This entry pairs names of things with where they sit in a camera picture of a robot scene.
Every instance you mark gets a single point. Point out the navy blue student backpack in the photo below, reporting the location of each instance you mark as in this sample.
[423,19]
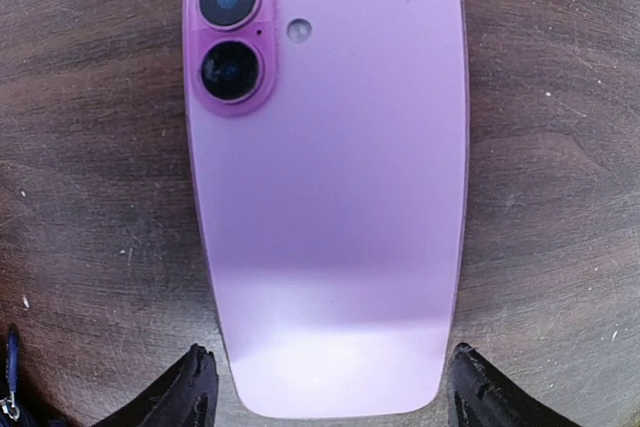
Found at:
[9,405]

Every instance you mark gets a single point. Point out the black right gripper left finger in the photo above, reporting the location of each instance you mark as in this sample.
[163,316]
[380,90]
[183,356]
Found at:
[185,394]

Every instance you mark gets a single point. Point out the purple smartphone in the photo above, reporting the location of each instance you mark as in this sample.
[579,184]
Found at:
[329,154]

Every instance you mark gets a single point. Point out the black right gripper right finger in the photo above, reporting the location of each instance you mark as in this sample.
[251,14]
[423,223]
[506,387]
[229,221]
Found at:
[480,395]

